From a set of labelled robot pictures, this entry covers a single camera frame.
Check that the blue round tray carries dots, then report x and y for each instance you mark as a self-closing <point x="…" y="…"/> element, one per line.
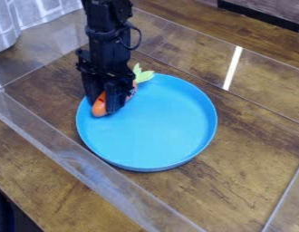
<point x="159" y="131"/>

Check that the clear acrylic enclosure wall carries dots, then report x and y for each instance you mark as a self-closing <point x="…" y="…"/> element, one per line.
<point x="239" y="187"/>

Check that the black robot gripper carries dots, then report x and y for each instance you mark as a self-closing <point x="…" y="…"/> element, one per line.
<point x="103" y="65"/>

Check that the orange toy carrot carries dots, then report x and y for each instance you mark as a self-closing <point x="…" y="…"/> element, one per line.
<point x="115" y="95"/>

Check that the white grey checked curtain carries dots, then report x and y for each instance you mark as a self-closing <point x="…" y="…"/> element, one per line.
<point x="22" y="14"/>

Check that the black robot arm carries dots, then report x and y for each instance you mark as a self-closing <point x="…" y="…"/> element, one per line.
<point x="107" y="13"/>

